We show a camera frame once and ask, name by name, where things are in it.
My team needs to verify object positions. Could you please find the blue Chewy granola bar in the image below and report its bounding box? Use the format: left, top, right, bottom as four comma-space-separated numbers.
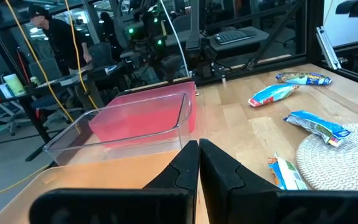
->
275, 72, 333, 86
283, 110, 352, 147

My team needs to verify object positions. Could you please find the thick white cable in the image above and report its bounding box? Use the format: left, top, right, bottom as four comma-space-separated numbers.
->
159, 0, 191, 78

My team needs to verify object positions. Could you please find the dark office chair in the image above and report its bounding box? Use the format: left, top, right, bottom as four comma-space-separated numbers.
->
161, 55, 183, 82

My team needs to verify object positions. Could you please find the blue-seat office chair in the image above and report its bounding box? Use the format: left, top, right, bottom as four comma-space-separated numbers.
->
31, 93, 85, 128

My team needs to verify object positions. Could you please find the grey office chair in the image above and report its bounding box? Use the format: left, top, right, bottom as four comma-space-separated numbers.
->
88, 42, 116, 68

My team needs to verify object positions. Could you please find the white-base office chair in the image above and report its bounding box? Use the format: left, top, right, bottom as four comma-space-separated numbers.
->
0, 102, 32, 139

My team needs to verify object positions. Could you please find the black computer keyboard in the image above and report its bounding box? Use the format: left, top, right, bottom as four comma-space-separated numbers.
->
213, 29, 258, 45

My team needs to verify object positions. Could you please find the light blue red-tipped bar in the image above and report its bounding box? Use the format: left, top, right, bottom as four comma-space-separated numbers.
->
248, 83, 300, 108
267, 152, 309, 191

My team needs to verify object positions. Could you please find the red plastic tray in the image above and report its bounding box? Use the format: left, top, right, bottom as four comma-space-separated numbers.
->
88, 81, 198, 147

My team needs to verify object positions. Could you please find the orange plastic tray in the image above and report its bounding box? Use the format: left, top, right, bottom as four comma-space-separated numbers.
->
0, 151, 210, 224

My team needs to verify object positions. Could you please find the person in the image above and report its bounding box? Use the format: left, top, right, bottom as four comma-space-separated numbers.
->
99, 11, 120, 60
27, 4, 94, 75

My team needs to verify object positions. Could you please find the clear plastic bin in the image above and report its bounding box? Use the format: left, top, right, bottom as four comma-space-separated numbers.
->
42, 92, 194, 166

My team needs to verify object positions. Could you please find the yellow power cable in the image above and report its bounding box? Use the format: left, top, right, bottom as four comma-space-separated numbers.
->
0, 164, 50, 203
64, 0, 99, 110
4, 0, 75, 123

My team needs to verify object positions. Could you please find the black standing desk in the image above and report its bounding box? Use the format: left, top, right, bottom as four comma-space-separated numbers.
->
0, 63, 126, 162

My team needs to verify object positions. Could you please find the round woven rope mat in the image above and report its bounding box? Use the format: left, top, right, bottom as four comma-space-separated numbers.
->
296, 123, 358, 191

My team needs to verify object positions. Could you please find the silver aluminium bracket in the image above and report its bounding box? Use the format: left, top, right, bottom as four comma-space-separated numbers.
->
315, 26, 342, 71

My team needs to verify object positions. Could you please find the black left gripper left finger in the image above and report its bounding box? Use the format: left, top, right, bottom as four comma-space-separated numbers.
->
28, 139, 200, 224

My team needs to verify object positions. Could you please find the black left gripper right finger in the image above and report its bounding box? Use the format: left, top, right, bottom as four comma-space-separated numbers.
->
199, 138, 358, 224

